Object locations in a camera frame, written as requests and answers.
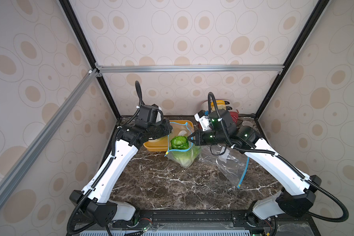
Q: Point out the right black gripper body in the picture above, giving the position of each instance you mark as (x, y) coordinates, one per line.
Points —
(198, 138)

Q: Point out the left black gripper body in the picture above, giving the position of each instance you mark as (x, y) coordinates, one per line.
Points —
(159, 130)

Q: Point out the clear zipper bag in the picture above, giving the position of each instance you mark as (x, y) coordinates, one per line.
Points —
(169, 153)
(231, 163)

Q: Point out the chinese cabbage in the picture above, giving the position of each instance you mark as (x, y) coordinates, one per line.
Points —
(186, 158)
(183, 133)
(179, 143)

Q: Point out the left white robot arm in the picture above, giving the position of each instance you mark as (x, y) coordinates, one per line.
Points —
(92, 203)

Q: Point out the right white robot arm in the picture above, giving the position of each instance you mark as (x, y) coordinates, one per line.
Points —
(296, 197)

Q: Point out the yellow plastic tray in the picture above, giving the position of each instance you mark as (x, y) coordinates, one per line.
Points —
(163, 144)

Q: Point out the clear glass jar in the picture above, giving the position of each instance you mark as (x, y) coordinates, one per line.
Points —
(247, 123)

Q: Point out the yellow toast slice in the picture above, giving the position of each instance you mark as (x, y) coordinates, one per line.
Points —
(220, 104)

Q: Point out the red toaster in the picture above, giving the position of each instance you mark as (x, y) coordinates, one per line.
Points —
(234, 113)

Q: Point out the horizontal aluminium bar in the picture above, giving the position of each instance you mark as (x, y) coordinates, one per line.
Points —
(188, 68)

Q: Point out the left slanted aluminium bar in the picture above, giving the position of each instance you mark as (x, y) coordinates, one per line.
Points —
(27, 159)

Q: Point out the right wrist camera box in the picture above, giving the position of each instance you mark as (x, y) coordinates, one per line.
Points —
(203, 120)

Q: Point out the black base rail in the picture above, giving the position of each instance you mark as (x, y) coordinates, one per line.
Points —
(206, 223)

